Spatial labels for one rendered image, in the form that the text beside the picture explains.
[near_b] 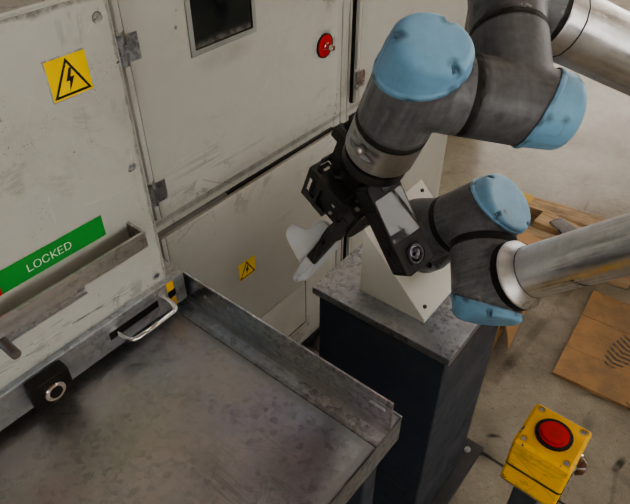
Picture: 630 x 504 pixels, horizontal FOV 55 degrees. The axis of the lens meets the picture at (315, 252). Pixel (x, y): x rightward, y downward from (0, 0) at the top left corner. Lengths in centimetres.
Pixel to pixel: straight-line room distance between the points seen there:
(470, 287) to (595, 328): 140
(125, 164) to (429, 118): 49
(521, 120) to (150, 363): 70
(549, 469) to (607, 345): 149
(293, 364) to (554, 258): 43
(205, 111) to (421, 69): 84
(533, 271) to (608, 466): 115
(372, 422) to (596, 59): 56
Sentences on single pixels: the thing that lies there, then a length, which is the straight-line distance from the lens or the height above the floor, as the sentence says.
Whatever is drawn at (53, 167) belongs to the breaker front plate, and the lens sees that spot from 84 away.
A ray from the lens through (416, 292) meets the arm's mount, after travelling 120.
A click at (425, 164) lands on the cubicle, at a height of 42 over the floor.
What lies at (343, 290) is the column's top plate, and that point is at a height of 75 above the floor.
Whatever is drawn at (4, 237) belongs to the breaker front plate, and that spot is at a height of 114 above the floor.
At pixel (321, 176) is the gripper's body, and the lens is 68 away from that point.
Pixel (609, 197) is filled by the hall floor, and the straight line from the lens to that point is 313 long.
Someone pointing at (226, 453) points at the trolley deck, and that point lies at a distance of 91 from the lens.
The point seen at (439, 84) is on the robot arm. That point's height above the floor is 140.
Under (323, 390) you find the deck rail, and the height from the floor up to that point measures 85.
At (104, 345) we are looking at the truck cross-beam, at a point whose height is 89.
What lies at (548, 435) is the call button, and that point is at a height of 91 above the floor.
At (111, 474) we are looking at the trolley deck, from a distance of 93.
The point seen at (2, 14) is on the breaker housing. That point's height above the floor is 139.
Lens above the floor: 162
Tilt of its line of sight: 40 degrees down
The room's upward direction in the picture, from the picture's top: straight up
